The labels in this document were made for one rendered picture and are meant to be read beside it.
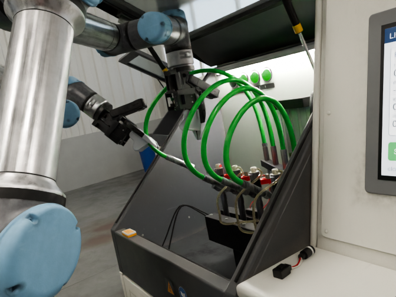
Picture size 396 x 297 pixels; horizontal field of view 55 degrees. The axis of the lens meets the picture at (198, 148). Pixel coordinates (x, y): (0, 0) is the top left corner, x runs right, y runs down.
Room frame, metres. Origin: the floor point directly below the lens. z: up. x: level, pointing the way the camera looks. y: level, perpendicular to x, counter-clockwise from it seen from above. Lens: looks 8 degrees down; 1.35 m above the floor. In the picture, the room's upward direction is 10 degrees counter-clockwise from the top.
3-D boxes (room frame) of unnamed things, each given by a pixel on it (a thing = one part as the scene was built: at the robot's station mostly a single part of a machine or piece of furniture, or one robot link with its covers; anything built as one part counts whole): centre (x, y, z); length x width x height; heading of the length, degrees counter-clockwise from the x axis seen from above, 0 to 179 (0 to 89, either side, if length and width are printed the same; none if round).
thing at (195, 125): (1.08, 0.00, 1.27); 0.06 x 0.03 x 0.09; 122
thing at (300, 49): (1.27, -0.27, 1.43); 0.54 x 0.03 x 0.02; 32
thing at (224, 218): (1.03, -0.12, 0.91); 0.34 x 0.10 x 0.15; 32
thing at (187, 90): (1.09, 0.01, 1.38); 0.09 x 0.08 x 0.12; 122
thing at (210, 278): (1.00, 0.15, 0.87); 0.62 x 0.04 x 0.16; 32
